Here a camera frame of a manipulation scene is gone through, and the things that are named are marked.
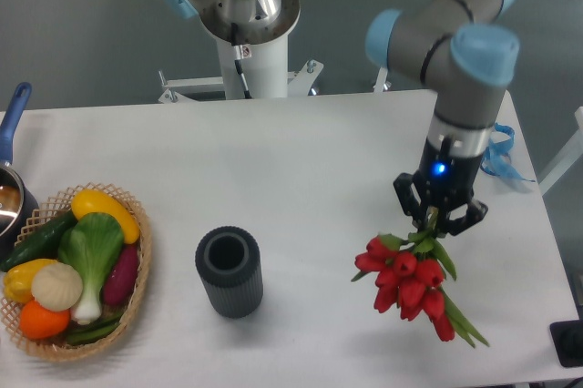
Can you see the dark grey ribbed vase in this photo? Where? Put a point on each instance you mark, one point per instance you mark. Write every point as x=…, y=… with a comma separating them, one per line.
x=228, y=261

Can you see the black device at edge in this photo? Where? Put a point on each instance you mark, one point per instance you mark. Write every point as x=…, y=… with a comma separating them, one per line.
x=567, y=339

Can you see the purple sweet potato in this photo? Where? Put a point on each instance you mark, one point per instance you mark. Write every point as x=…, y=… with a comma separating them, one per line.
x=121, y=280

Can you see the yellow bell pepper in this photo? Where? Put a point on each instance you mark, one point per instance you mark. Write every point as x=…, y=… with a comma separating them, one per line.
x=18, y=280

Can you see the blue handled saucepan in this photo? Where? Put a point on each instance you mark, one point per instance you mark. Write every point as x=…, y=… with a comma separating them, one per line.
x=17, y=202

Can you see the green bok choy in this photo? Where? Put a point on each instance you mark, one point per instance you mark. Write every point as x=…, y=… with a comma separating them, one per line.
x=92, y=248

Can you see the red tulip bouquet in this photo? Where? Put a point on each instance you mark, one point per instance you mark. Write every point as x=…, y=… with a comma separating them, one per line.
x=410, y=274

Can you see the orange fruit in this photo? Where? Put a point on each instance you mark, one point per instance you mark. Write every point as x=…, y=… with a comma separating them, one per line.
x=38, y=323

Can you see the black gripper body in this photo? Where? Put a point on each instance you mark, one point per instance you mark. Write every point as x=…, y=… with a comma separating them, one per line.
x=444, y=181

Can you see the dark green cucumber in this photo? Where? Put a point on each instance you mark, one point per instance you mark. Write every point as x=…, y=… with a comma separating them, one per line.
x=42, y=243

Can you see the white frame at right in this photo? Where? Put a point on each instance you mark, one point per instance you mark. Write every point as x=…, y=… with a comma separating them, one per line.
x=569, y=154

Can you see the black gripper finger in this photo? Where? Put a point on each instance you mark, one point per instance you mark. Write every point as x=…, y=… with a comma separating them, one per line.
x=475, y=212
x=411, y=199

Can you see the light blue ribbon right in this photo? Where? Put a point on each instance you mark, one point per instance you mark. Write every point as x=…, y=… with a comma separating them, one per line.
x=497, y=161

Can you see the white metal base frame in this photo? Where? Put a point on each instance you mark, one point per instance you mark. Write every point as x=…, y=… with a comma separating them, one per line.
x=301, y=83

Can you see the green bean pods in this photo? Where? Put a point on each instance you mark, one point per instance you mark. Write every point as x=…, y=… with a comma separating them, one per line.
x=93, y=332

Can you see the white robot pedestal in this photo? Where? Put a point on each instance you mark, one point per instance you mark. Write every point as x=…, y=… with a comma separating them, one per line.
x=262, y=69

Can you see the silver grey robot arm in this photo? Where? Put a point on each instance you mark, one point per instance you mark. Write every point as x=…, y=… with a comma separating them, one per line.
x=452, y=47

